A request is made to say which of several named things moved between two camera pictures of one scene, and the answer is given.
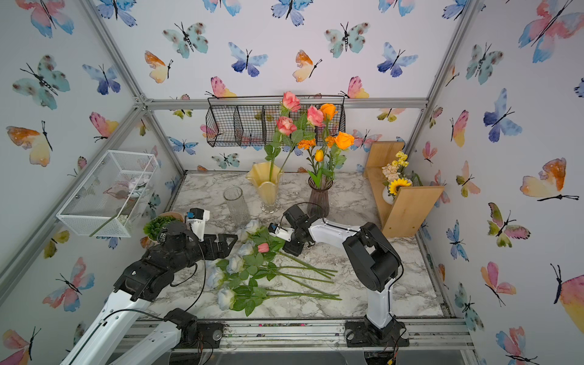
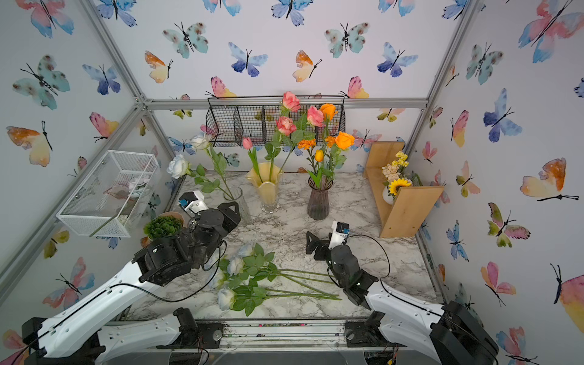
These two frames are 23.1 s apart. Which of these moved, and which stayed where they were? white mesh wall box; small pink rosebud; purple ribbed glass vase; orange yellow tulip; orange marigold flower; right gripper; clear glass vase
Moved: right gripper; small pink rosebud
Stayed: purple ribbed glass vase; orange marigold flower; clear glass vase; orange yellow tulip; white mesh wall box
